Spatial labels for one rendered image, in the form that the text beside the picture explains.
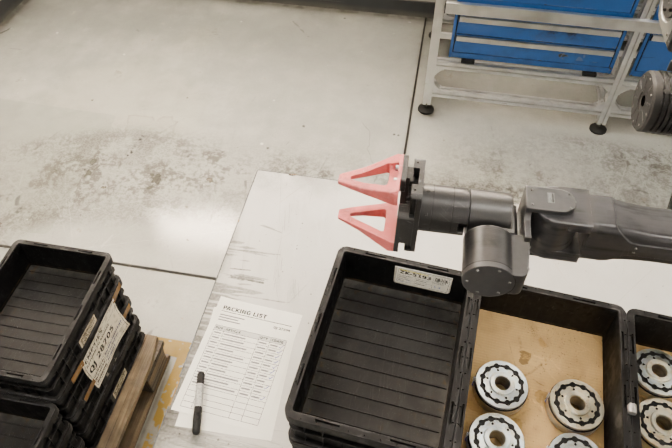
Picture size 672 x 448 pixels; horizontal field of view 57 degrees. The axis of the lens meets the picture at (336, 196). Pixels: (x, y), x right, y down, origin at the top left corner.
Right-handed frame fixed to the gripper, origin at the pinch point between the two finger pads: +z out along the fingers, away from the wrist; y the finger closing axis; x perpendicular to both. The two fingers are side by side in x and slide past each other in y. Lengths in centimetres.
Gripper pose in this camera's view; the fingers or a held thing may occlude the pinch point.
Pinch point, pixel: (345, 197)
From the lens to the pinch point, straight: 76.3
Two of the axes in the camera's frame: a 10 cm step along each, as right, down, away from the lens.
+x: 1.6, -7.2, 6.7
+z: -9.9, -1.2, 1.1
